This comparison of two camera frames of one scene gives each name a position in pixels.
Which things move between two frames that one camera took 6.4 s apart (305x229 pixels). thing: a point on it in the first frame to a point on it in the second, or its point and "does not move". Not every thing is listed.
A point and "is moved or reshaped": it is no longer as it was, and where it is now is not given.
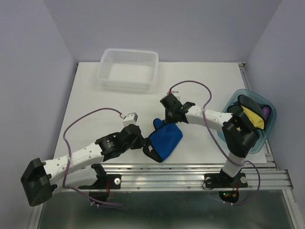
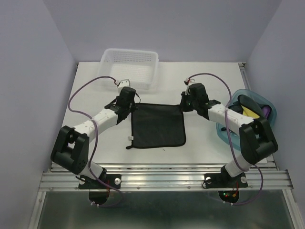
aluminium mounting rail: x=261 y=177 does not move
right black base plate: x=220 y=181 does not move
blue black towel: x=160 y=144 is moved or reshaped
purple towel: x=266 y=110 does not move
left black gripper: x=140 y=142 to x=133 y=107
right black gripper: x=167 y=119 to x=183 y=107
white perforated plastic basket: x=128 y=68 does not move
